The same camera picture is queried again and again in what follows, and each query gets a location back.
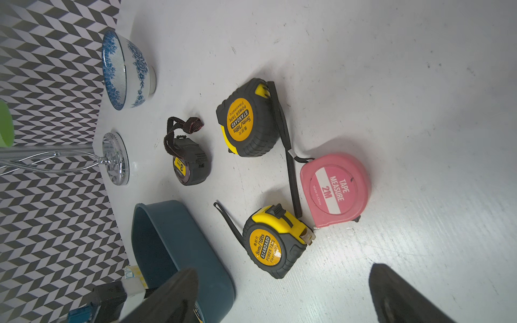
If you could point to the teal plastic storage tray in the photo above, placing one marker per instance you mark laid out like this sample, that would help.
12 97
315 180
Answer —
165 240

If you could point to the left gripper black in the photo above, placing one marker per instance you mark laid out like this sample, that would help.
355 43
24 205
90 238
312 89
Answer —
110 302

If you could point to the blue white ceramic bowl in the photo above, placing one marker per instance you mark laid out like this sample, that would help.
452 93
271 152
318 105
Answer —
129 79

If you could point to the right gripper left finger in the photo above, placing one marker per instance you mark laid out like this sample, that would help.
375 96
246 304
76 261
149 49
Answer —
174 301

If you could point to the pink tape measure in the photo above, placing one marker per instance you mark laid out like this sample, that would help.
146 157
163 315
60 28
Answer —
337 189

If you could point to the large yellow black tape measure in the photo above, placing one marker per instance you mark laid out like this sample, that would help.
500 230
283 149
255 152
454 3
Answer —
253 121

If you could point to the green plastic cup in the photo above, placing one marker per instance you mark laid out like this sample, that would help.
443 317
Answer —
6 126

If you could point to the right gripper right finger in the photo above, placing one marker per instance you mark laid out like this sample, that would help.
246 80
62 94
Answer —
395 300

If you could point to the chrome wire cup stand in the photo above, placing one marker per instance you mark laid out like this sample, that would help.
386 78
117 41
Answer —
68 159

